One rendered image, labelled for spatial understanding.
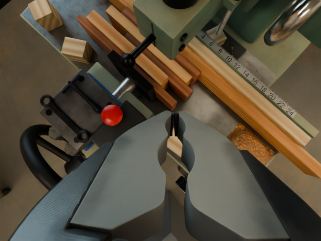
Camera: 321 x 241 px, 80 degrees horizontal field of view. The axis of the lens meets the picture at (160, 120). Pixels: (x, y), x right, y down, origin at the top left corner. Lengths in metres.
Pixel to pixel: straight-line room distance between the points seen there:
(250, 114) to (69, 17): 0.42
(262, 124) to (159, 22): 0.25
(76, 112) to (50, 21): 0.23
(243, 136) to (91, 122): 0.27
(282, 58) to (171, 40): 0.40
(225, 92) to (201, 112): 0.06
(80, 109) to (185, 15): 0.20
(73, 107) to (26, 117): 1.29
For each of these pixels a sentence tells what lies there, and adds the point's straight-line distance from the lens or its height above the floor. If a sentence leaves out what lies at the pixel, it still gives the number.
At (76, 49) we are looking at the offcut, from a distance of 0.43.
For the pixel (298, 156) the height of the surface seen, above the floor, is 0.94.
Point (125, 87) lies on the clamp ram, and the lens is 0.35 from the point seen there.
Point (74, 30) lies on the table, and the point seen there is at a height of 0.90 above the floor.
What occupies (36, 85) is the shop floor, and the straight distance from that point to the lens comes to 1.61.
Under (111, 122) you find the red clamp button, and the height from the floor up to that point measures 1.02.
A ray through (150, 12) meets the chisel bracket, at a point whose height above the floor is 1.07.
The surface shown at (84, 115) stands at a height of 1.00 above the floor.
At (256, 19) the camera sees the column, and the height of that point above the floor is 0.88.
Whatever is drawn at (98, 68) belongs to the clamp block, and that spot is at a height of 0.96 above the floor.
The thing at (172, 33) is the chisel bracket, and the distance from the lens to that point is 0.25.
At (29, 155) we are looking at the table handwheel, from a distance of 0.43.
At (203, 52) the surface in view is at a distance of 0.38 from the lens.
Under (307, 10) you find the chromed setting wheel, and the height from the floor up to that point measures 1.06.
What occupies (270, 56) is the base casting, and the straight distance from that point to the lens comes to 0.60.
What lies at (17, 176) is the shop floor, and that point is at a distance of 1.65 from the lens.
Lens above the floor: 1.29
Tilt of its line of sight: 85 degrees down
